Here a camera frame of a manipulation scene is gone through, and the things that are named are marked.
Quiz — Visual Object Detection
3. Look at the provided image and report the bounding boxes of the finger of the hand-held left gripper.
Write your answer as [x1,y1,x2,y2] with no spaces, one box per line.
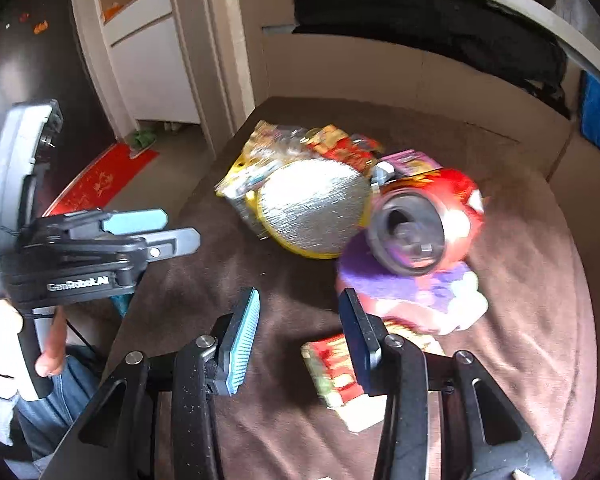
[64,207,169,237]
[120,227,202,262]

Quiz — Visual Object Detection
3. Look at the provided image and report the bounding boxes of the clear printed snack packet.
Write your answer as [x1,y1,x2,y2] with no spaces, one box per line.
[215,120,321,211]

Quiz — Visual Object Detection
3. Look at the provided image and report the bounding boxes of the person's jeans leg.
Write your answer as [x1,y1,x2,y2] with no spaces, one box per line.
[10,355,106,461]

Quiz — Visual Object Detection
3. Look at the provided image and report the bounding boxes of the purple yellow chips packet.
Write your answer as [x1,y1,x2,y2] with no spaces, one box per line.
[336,235,488,336]

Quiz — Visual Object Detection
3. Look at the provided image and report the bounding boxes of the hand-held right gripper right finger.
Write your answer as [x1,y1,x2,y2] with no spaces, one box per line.
[339,287,563,480]

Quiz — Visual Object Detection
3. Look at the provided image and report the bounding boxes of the person's left hand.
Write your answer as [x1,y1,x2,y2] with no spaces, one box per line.
[0,300,68,378]

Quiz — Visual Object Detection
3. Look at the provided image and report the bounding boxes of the white countertop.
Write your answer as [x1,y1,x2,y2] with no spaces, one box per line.
[230,0,600,86]

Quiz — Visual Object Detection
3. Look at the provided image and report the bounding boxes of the white cabinet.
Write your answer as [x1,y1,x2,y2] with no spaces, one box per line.
[67,0,206,126]

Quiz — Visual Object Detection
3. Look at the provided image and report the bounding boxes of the crushed red drink can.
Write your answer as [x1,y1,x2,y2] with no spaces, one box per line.
[367,167,486,278]

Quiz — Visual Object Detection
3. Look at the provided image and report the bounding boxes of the red orange door stickers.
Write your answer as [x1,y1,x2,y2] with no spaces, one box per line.
[0,0,51,73]

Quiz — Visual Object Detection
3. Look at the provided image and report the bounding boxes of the green slippers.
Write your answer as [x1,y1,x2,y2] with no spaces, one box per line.
[125,129,153,153]

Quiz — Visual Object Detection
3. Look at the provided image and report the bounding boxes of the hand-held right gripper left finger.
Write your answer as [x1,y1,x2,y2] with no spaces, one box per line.
[40,287,261,480]

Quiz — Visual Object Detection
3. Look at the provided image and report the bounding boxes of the small purple snack packet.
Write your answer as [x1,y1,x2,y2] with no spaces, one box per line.
[375,149,443,186]

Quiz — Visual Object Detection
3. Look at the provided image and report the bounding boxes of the black entrance door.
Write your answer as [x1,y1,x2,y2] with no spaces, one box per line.
[0,0,116,216]

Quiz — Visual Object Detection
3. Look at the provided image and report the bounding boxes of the red doormat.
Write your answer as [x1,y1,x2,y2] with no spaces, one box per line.
[45,142,160,217]

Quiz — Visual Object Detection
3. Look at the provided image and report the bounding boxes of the red yellow snack packet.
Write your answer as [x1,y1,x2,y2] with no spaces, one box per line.
[300,322,443,433]

